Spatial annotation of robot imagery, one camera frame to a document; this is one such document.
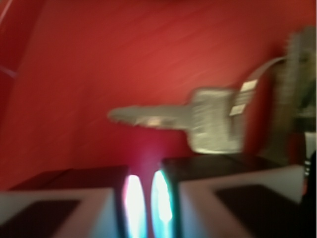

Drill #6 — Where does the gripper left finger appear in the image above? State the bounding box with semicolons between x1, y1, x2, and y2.
0;166;146;238

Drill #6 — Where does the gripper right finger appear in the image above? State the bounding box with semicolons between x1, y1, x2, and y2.
151;154;304;238

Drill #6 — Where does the bunch of silver keys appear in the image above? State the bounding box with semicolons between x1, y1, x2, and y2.
107;26;317;154

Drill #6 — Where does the red plastic tray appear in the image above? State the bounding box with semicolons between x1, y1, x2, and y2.
0;0;316;190

